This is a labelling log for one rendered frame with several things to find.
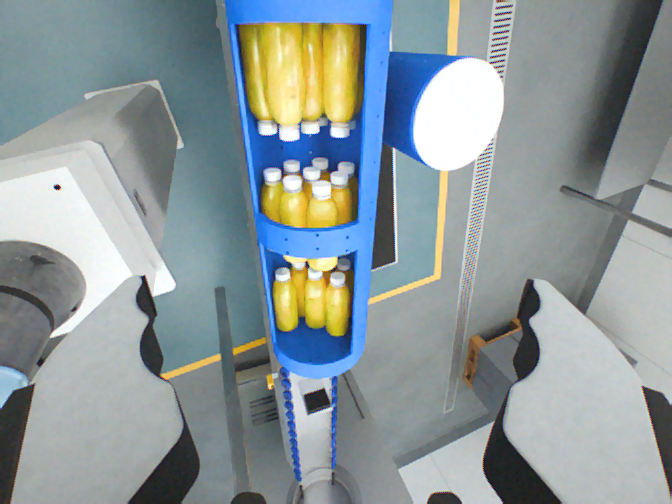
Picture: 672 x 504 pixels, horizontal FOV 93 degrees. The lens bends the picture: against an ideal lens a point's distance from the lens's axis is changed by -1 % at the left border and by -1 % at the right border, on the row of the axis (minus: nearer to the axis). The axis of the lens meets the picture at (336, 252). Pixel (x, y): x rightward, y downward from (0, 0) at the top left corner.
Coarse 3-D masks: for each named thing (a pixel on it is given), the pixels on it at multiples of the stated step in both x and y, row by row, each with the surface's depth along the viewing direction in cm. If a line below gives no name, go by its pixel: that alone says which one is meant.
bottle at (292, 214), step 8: (288, 192) 70; (296, 192) 70; (304, 192) 72; (280, 200) 71; (288, 200) 69; (296, 200) 70; (304, 200) 71; (280, 208) 71; (288, 208) 70; (296, 208) 70; (304, 208) 71; (280, 216) 72; (288, 216) 71; (296, 216) 71; (304, 216) 72; (288, 224) 72; (296, 224) 72; (304, 224) 73; (288, 256) 77
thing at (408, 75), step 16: (400, 64) 91; (416, 64) 85; (432, 64) 80; (448, 64) 77; (400, 80) 87; (416, 80) 81; (400, 96) 85; (416, 96) 79; (384, 112) 93; (400, 112) 85; (384, 128) 96; (400, 128) 87; (400, 144) 92; (416, 160) 95
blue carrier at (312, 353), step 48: (240, 0) 47; (288, 0) 44; (336, 0) 45; (384, 0) 49; (240, 48) 60; (384, 48) 54; (240, 96) 57; (384, 96) 60; (288, 144) 80; (336, 144) 81; (288, 240) 66; (336, 240) 66; (288, 336) 101; (336, 336) 101
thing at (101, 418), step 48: (144, 288) 10; (96, 336) 8; (144, 336) 8; (48, 384) 7; (96, 384) 7; (144, 384) 7; (48, 432) 6; (96, 432) 6; (144, 432) 6; (48, 480) 5; (96, 480) 5; (144, 480) 5; (192, 480) 6
